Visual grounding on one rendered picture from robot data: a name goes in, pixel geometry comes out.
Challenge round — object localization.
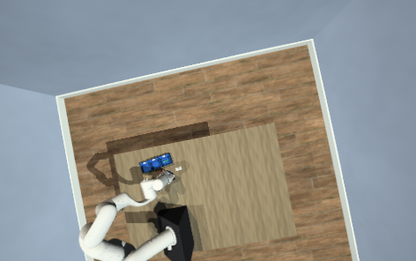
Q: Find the blue rack of bins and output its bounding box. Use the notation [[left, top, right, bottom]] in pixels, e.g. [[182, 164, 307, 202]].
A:
[[139, 153, 173, 173]]

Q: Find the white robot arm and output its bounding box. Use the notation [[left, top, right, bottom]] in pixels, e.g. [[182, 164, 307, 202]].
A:
[[79, 175, 176, 261]]

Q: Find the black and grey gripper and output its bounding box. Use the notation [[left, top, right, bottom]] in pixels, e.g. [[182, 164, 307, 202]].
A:
[[159, 170, 175, 183]]

